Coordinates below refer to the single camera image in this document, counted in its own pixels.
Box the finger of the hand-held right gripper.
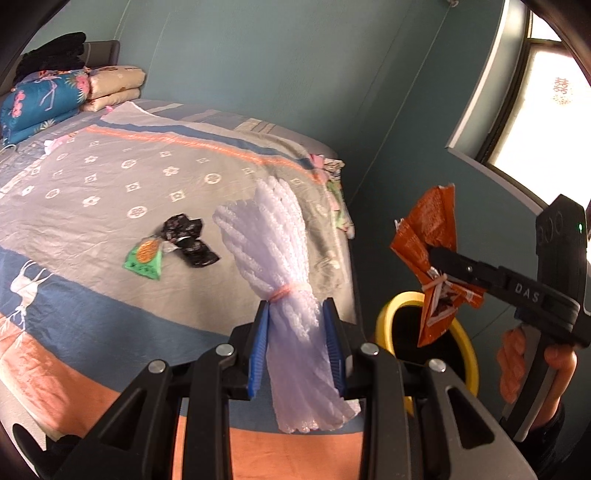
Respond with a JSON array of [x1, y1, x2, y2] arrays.
[[428, 246, 509, 298]]

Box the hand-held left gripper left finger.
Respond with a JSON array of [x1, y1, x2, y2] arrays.
[[14, 300, 271, 480]]

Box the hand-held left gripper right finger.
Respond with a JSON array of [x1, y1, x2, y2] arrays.
[[322, 298, 541, 480]]

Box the orange snack wrapper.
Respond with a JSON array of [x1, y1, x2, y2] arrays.
[[390, 184, 485, 348]]

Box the yellow-rimmed trash bin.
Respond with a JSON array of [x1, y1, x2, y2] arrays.
[[375, 292, 481, 416]]

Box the large white foam net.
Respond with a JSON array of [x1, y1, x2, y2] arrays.
[[213, 175, 361, 435]]

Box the person's right hand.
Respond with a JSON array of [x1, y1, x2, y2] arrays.
[[498, 329, 579, 432]]

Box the small black plastic wrapper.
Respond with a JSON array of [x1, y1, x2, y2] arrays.
[[161, 213, 220, 268]]

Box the green snack packet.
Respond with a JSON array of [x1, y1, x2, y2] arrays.
[[122, 234, 178, 281]]

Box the floral bed sheet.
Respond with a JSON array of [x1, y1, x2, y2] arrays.
[[309, 152, 356, 241]]

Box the deer print bed blanket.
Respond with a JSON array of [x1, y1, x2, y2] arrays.
[[0, 99, 358, 480]]

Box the red paper window decoration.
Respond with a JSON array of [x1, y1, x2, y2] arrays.
[[547, 75, 576, 105]]

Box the window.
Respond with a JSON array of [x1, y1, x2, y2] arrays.
[[447, 0, 591, 217]]

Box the pink and white small cloth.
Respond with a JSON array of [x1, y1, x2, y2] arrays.
[[44, 134, 77, 154]]

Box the beige folded quilt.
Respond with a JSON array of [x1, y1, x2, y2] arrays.
[[83, 66, 146, 113]]

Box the blue floral folded quilt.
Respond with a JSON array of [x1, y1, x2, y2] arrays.
[[0, 67, 90, 146]]

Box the grey bed headboard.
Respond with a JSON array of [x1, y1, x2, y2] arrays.
[[82, 39, 122, 71]]

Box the black folded clothes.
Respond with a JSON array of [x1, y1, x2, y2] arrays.
[[16, 31, 88, 84]]

